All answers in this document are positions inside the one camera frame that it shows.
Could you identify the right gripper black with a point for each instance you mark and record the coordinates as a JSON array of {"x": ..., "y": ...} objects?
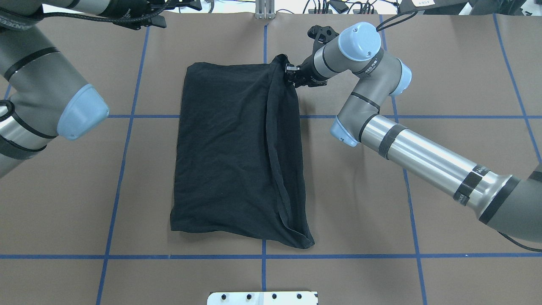
[{"x": 310, "y": 73}]

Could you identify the black graphic t-shirt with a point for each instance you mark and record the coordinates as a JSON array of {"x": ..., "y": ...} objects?
[{"x": 239, "y": 162}]

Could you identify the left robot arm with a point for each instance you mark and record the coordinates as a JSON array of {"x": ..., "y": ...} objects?
[{"x": 51, "y": 97}]

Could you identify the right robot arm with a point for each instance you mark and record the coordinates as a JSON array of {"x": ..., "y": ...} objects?
[{"x": 505, "y": 203}]

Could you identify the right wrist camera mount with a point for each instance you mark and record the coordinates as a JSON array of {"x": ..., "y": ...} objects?
[{"x": 321, "y": 35}]

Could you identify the aluminium frame post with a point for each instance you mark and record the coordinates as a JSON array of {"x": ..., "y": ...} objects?
[{"x": 265, "y": 9}]

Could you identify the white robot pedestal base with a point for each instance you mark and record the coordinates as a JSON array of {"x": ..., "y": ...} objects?
[{"x": 264, "y": 298}]

